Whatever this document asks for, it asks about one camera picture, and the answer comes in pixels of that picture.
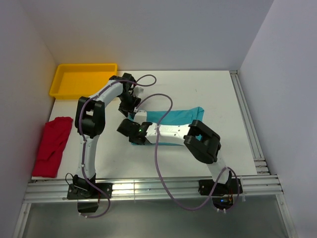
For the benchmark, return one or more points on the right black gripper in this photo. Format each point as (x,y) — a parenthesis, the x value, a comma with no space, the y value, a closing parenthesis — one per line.
(131,140)

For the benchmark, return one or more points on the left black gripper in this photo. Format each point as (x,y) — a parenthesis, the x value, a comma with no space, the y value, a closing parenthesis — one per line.
(125,109)

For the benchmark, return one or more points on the teal t shirt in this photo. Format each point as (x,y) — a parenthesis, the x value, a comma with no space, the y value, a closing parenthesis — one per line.
(178,116)

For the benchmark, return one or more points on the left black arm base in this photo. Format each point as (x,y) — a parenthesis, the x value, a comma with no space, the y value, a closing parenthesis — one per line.
(88,196)

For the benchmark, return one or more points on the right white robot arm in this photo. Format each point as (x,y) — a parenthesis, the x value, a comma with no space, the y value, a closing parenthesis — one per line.
(203,143)

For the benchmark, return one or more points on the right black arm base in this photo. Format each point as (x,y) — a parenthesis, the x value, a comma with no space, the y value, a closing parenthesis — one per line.
(223,194)

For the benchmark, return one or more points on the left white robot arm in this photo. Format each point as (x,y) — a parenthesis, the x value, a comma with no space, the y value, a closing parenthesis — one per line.
(90,121)

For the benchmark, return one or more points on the yellow plastic tray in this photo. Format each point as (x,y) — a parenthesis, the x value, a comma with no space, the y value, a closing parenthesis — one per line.
(71,81)

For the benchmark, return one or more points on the red t shirt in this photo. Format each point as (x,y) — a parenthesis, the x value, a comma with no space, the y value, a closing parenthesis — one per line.
(52,145)

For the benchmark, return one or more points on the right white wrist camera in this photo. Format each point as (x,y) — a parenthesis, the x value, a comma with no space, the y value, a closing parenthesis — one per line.
(140,116)

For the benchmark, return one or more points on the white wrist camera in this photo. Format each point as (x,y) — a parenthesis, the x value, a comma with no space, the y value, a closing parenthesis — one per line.
(137,91)
(140,116)

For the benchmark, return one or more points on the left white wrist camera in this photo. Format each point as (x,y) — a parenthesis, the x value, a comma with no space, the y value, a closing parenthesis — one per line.
(137,91)

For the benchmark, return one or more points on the front aluminium rail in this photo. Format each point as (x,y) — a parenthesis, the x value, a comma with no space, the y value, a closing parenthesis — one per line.
(55,191)

